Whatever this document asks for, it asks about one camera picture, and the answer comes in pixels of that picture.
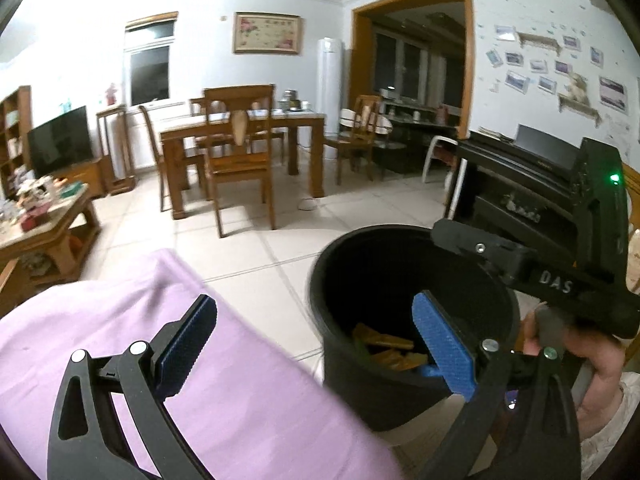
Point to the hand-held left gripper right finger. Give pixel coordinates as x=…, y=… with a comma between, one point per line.
x=442, y=345

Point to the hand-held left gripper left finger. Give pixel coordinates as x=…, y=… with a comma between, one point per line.
x=187, y=345

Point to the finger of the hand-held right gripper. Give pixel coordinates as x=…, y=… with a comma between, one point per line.
x=465, y=240

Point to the yellow packet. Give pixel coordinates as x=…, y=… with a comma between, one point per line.
x=385, y=341

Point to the black trash bin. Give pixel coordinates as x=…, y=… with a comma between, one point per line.
x=360, y=280

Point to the person's right hand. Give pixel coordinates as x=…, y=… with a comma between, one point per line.
x=605, y=360

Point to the black piano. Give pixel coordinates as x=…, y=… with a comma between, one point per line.
x=510, y=185

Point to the purple tablecloth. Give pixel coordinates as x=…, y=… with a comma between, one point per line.
x=250, y=385

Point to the white stool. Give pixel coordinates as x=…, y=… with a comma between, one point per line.
x=435, y=152

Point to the white folding chair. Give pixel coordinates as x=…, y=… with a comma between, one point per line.
x=384, y=125

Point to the wooden dining chair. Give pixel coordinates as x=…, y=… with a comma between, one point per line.
x=196, y=106
x=360, y=135

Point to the plush toy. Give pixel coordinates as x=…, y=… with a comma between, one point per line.
x=577, y=87

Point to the wooden coffee table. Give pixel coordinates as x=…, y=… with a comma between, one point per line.
x=50, y=230

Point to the wooden sofa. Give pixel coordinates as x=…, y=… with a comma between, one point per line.
x=10, y=290

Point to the wooden chair with vase splat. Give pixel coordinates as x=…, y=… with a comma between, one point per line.
x=240, y=165

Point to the wooden plant stand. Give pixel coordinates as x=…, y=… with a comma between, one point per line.
x=125, y=160

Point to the wooden television cabinet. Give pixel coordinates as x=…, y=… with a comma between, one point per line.
x=90, y=175

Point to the tall slatted wooden chair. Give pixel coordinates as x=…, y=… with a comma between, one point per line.
x=155, y=150

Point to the white standing air conditioner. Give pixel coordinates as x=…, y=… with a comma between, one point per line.
x=330, y=85

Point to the cluster of small household items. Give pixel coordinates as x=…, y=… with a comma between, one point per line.
x=35, y=202

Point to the white radiator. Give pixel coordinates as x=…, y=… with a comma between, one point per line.
x=145, y=135

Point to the wooden dining table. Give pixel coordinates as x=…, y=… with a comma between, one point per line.
x=280, y=122

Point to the black television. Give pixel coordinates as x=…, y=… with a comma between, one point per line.
x=60, y=142

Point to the red flower vase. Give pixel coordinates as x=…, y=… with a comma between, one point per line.
x=111, y=95

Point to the window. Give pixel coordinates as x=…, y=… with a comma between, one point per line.
x=150, y=72

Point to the wooden bookshelf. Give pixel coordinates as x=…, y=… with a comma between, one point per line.
x=15, y=125

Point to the framed floral picture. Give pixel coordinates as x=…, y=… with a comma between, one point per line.
x=267, y=33

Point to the wooden wall shelf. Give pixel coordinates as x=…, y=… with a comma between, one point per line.
x=582, y=107
x=537, y=39

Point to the group of wall photo prints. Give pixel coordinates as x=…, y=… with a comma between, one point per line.
x=612, y=92

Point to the wooden door frame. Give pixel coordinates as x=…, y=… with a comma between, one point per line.
x=362, y=50

